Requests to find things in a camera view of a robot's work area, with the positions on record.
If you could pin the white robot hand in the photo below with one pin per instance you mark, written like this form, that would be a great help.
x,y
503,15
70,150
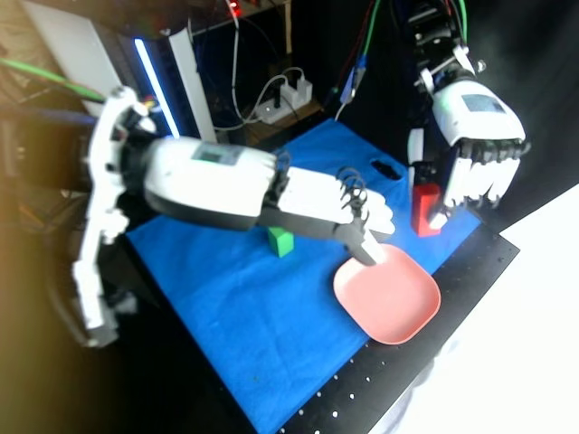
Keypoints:
x,y
208,185
470,117

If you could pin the green block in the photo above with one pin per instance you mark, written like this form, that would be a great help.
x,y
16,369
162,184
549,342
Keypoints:
x,y
281,244

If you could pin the red block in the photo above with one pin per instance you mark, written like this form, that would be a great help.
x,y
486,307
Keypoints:
x,y
425,208

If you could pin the pink square plate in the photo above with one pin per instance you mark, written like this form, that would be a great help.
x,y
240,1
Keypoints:
x,y
393,298

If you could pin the white tower with blue light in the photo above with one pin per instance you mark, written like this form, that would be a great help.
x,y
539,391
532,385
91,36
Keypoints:
x,y
190,90

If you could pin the blue and white adapter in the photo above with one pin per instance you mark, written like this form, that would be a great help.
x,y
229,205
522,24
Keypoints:
x,y
355,77

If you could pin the blue cloth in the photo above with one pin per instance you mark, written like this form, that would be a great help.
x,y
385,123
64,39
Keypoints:
x,y
253,307

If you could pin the white power strip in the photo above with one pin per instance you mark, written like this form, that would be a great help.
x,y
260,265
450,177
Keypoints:
x,y
298,90

